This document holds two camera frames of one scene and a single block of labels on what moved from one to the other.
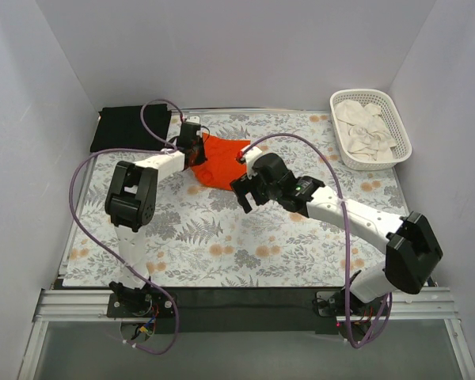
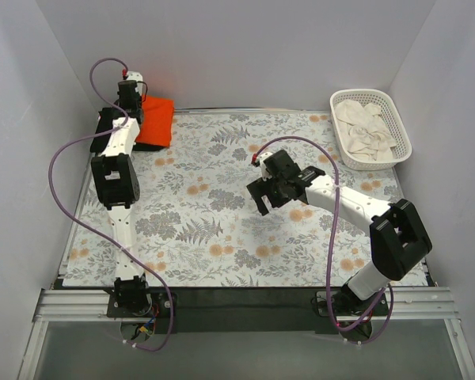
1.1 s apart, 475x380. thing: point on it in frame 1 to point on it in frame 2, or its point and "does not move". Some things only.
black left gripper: x=198 y=150 to x=100 y=132
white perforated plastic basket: x=371 y=129 does not move
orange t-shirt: x=221 y=167 to x=157 y=121
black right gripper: x=249 y=188 to x=264 y=190
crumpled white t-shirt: x=366 y=136 does not move
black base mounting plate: x=237 y=310 does not move
